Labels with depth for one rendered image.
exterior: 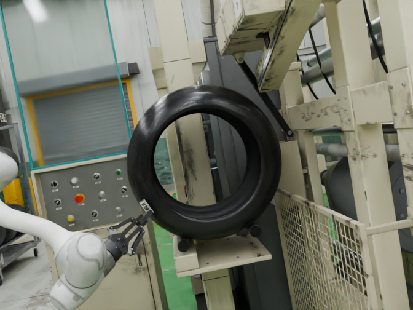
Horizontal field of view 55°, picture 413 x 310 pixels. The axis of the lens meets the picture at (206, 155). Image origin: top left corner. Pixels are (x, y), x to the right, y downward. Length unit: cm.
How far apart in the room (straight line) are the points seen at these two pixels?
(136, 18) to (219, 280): 981
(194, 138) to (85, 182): 72
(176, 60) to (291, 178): 75
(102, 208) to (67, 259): 115
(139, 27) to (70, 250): 1026
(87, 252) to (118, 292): 124
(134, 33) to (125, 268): 935
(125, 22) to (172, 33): 942
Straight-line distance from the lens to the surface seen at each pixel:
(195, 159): 186
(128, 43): 1118
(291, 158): 187
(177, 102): 147
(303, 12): 135
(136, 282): 231
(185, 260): 155
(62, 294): 127
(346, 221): 119
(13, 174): 167
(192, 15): 1114
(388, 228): 118
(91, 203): 229
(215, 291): 200
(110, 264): 134
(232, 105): 148
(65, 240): 118
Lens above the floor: 130
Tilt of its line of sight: 3 degrees down
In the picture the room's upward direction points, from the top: 10 degrees counter-clockwise
